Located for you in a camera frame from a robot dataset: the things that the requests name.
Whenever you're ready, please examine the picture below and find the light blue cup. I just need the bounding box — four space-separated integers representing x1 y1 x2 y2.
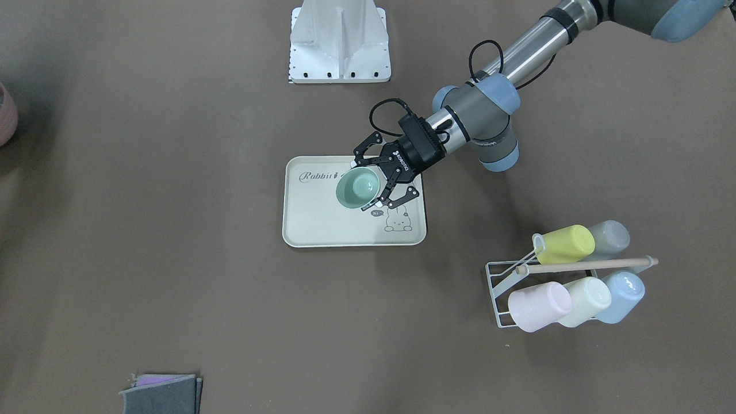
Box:
594 271 646 323

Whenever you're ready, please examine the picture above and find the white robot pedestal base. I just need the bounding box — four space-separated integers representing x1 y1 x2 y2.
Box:
287 1 392 84

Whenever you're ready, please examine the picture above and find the pink cup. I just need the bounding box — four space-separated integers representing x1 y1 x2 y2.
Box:
508 281 573 332

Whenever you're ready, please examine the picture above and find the cream rabbit tray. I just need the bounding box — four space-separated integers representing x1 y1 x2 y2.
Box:
282 156 427 247

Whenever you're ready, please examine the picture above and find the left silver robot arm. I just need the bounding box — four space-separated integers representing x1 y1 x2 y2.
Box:
336 1 734 210

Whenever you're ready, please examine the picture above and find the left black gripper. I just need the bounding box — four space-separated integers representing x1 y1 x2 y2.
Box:
351 113 447 212

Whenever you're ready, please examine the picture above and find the folded grey cloth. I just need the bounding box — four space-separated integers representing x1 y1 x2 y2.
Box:
119 374 203 413

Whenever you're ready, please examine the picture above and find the black camera cable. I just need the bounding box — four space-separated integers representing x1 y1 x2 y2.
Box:
369 39 558 144

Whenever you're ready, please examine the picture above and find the cream white cup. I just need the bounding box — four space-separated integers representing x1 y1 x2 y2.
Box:
557 276 612 328

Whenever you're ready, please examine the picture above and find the pink bowl with ice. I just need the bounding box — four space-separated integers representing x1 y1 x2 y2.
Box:
0 83 18 147

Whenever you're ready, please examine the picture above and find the grey cup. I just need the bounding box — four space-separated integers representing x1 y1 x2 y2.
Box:
582 220 631 261

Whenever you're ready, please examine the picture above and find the green cup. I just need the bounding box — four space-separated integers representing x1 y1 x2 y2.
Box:
335 167 382 209

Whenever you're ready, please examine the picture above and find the white wire cup rack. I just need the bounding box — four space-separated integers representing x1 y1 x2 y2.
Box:
485 234 659 330

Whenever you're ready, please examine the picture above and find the yellow cup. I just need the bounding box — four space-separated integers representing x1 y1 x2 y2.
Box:
536 224 596 265

